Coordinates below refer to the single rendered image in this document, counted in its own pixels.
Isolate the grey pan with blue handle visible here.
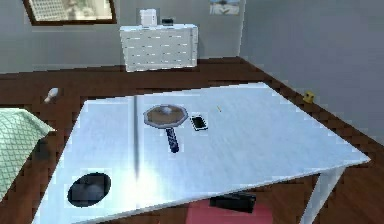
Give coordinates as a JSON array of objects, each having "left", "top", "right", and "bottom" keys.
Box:
[{"left": 143, "top": 104, "right": 190, "bottom": 154}]

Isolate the small white bottle shape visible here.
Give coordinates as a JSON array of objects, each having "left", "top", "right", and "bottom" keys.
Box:
[{"left": 43, "top": 87, "right": 61, "bottom": 104}]

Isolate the white box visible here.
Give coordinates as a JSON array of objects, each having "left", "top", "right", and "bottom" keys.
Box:
[{"left": 139, "top": 8, "right": 158, "bottom": 27}]

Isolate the white smartphone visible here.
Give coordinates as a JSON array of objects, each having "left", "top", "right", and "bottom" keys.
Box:
[{"left": 189, "top": 114, "right": 209, "bottom": 132}]

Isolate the black flat box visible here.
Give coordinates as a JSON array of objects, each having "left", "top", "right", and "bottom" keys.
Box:
[{"left": 209, "top": 191, "right": 258, "bottom": 214}]

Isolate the white table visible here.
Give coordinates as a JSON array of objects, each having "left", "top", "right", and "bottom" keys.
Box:
[{"left": 31, "top": 82, "right": 372, "bottom": 224}]

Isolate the brown framed window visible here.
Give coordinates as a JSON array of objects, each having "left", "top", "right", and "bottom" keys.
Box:
[{"left": 22, "top": 0, "right": 118, "bottom": 27}]

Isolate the red cloth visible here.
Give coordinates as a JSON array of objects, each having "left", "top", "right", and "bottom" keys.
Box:
[{"left": 185, "top": 198, "right": 275, "bottom": 224}]

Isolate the green quilted bed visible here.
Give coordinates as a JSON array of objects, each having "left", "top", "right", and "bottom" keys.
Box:
[{"left": 0, "top": 107, "right": 55, "bottom": 202}]

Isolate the small yellow object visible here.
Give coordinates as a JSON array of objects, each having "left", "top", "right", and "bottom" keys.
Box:
[{"left": 302, "top": 90, "right": 316, "bottom": 104}]

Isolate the white chest of drawers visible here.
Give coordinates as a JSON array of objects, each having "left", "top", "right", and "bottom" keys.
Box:
[{"left": 119, "top": 23, "right": 199, "bottom": 73}]

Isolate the framed wall picture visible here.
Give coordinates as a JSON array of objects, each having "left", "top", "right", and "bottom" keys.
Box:
[{"left": 209, "top": 0, "right": 241, "bottom": 16}]

